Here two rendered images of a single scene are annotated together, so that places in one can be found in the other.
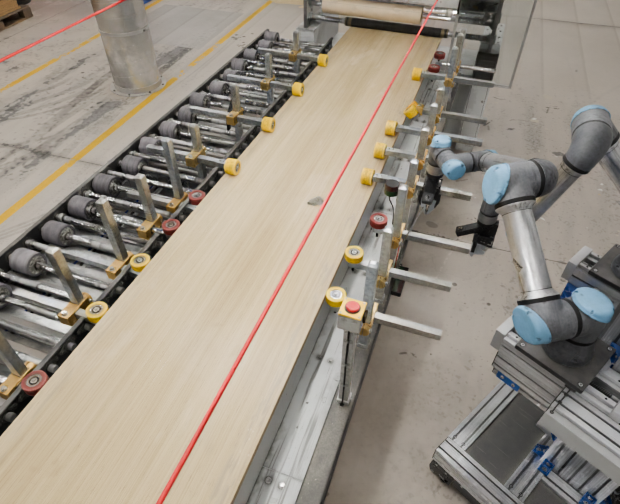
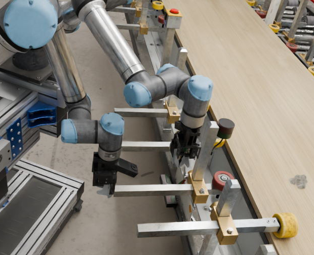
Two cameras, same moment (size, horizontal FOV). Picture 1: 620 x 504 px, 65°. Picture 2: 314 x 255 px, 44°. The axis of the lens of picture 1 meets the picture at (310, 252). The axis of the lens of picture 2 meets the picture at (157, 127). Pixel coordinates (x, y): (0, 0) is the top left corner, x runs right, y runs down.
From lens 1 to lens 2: 2.69 m
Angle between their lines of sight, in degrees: 92
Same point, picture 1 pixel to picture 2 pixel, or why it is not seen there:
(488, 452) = (44, 194)
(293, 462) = not seen: hidden behind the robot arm
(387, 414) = (124, 234)
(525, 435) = (12, 214)
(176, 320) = (272, 73)
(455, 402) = not seen: outside the picture
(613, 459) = not seen: hidden behind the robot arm
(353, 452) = (138, 201)
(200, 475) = (193, 34)
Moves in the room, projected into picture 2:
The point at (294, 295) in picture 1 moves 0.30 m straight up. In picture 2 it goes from (227, 97) to (244, 42)
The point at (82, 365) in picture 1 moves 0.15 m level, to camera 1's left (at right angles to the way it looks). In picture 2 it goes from (283, 52) to (299, 50)
